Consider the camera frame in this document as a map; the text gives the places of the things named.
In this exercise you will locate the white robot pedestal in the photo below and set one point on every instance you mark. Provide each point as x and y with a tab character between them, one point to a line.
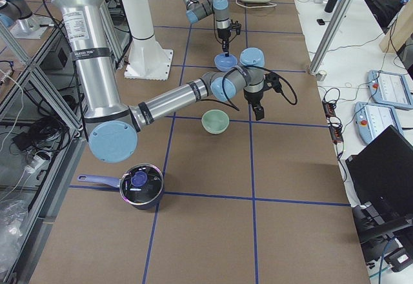
146	59

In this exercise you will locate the blue teach pendant near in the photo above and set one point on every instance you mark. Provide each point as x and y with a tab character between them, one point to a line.
372	119

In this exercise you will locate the blue teach pendant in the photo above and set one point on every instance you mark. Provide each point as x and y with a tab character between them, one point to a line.
389	89
372	119

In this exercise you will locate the green bowl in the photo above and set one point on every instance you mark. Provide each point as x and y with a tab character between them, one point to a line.
215	121

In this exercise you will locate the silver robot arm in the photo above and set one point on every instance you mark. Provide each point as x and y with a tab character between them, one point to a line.
197	10
119	104

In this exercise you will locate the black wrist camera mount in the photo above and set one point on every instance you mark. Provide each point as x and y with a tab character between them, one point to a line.
236	27
272	81

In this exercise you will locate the dark blue saucepan with lid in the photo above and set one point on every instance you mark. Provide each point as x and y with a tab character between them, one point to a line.
141	186

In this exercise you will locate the aluminium frame post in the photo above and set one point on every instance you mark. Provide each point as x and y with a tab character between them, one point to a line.
334	24

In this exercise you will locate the blue teach pendant far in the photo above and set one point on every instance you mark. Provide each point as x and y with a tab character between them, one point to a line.
389	89

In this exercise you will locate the blue bowl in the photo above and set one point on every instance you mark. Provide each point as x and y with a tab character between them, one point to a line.
224	62

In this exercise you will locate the black laptop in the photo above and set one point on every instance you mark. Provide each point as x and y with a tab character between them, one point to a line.
383	169

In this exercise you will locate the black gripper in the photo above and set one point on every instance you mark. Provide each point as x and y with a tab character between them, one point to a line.
222	35
251	97

